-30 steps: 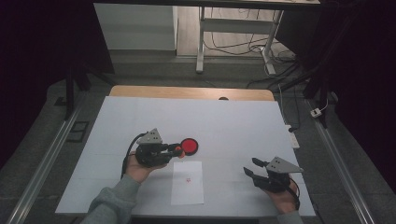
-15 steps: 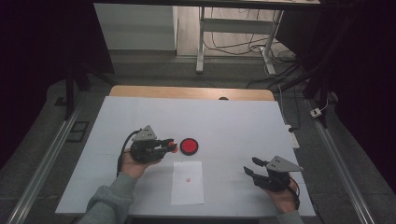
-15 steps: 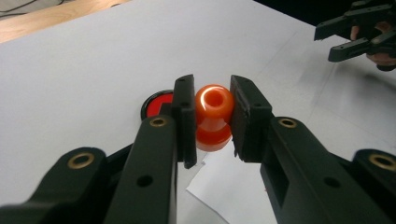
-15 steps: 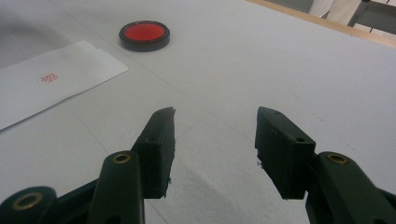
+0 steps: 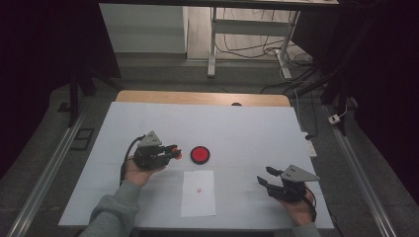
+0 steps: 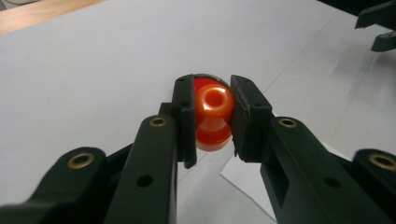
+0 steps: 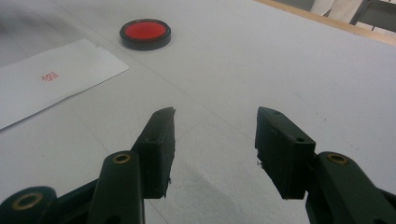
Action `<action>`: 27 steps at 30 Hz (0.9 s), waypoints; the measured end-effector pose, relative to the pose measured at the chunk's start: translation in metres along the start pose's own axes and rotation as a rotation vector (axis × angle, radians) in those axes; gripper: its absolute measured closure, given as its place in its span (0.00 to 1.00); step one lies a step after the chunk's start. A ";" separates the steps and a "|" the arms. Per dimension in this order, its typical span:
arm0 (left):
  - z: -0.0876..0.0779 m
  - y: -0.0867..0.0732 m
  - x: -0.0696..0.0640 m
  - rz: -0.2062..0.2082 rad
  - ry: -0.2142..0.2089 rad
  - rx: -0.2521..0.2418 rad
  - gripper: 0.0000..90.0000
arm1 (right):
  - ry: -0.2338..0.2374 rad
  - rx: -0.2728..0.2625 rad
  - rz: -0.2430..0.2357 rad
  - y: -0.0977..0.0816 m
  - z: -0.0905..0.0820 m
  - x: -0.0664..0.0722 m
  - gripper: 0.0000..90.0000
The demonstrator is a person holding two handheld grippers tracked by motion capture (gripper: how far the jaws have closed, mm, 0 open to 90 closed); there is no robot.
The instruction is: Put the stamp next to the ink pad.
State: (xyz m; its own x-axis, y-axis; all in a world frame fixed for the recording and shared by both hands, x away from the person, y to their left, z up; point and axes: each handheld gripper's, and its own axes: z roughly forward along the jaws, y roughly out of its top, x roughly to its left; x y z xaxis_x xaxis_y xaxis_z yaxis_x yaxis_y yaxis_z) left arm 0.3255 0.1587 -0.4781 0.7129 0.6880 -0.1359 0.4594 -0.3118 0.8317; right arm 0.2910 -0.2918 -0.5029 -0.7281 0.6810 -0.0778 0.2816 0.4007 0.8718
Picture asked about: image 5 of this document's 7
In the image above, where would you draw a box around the person's left hand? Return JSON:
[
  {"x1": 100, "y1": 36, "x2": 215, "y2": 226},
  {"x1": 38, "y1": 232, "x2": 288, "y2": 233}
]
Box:
[{"x1": 123, "y1": 157, "x2": 166, "y2": 189}]

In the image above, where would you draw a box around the white metal frame stand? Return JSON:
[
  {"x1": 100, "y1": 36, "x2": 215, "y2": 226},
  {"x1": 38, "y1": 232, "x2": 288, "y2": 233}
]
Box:
[{"x1": 215, "y1": 8, "x2": 319, "y2": 95}]

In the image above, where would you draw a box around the aluminium floor rail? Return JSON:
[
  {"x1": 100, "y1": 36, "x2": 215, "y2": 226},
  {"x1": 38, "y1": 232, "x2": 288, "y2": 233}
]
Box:
[
  {"x1": 323, "y1": 104, "x2": 400, "y2": 237},
  {"x1": 6, "y1": 98, "x2": 94, "y2": 237}
]

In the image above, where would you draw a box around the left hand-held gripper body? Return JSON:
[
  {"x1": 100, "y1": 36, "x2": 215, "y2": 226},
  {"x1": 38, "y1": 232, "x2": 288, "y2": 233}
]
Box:
[{"x1": 132, "y1": 130, "x2": 173, "y2": 172}]

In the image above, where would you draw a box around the dark curtain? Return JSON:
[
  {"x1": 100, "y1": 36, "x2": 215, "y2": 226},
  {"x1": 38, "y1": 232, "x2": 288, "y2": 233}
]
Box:
[
  {"x1": 0, "y1": 0, "x2": 122, "y2": 181},
  {"x1": 293, "y1": 0, "x2": 419, "y2": 206}
]

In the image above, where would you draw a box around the person's right hand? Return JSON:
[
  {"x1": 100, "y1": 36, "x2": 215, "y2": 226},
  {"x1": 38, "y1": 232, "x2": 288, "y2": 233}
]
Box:
[{"x1": 279, "y1": 189, "x2": 317, "y2": 228}]

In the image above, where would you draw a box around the white cabinet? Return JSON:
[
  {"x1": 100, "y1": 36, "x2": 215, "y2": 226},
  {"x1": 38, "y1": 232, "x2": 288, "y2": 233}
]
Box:
[{"x1": 98, "y1": 3, "x2": 189, "y2": 54}]

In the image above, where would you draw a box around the large white table cover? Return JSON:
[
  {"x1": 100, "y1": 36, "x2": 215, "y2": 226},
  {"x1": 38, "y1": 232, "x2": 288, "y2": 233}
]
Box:
[{"x1": 58, "y1": 101, "x2": 335, "y2": 230}]

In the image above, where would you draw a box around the white paper sheet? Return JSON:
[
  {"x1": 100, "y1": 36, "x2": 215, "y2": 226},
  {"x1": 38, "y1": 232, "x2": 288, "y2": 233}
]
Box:
[{"x1": 180, "y1": 169, "x2": 217, "y2": 218}]

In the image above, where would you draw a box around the black tripod stand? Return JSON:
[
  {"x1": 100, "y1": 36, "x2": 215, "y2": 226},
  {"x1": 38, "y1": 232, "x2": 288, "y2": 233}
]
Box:
[{"x1": 290, "y1": 62, "x2": 352, "y2": 136}]

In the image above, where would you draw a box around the white-legged desk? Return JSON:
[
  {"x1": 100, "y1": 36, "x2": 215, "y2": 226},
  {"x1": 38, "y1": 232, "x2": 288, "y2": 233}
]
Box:
[{"x1": 98, "y1": 0, "x2": 340, "y2": 80}]

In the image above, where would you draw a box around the right hand-held gripper black cable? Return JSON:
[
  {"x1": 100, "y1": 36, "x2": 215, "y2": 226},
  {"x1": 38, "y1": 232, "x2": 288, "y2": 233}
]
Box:
[{"x1": 304, "y1": 185, "x2": 318, "y2": 223}]

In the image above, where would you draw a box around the wooden table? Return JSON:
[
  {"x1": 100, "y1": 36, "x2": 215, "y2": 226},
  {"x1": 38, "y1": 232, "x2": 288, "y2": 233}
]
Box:
[{"x1": 115, "y1": 90, "x2": 292, "y2": 108}]

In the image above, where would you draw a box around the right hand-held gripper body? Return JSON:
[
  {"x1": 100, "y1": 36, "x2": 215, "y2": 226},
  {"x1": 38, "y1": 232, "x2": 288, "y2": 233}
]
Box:
[{"x1": 272, "y1": 164, "x2": 321, "y2": 203}]

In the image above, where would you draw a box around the round black red ink pad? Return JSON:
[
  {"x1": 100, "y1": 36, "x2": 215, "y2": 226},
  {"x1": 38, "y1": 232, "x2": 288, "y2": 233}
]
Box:
[{"x1": 190, "y1": 145, "x2": 211, "y2": 166}]

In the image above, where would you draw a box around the white power strip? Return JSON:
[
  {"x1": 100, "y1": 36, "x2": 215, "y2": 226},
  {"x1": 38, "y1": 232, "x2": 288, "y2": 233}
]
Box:
[{"x1": 301, "y1": 131, "x2": 318, "y2": 158}]

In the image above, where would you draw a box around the black floor plate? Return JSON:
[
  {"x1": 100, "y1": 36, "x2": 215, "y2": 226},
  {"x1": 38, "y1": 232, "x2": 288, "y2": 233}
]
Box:
[{"x1": 69, "y1": 127, "x2": 96, "y2": 152}]

